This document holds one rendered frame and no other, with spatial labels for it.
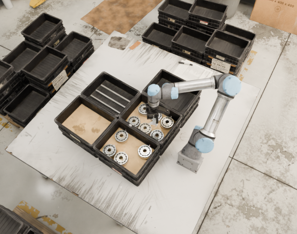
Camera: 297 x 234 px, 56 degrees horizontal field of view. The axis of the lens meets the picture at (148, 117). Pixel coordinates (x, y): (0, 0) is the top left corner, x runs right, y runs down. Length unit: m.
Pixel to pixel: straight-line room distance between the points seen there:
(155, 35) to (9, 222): 2.57
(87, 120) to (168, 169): 0.75
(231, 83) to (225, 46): 1.53
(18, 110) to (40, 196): 0.94
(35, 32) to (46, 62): 0.53
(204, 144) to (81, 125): 0.99
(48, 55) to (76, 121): 1.23
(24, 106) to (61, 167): 1.19
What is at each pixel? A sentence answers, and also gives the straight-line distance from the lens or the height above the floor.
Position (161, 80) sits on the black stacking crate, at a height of 0.83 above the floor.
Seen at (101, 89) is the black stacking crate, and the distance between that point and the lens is 2.47.
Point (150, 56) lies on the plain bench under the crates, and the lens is 2.85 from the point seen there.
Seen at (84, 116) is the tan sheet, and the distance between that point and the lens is 2.34.
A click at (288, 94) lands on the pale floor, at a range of 3.74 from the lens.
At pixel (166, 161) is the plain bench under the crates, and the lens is 2.23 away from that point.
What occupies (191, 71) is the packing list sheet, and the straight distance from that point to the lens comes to 2.73.
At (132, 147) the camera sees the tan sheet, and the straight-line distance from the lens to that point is 2.14.
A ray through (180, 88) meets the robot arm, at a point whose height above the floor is 1.24.
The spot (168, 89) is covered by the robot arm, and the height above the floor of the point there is 1.33.
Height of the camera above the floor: 2.76
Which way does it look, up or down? 58 degrees down
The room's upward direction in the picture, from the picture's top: 3 degrees counter-clockwise
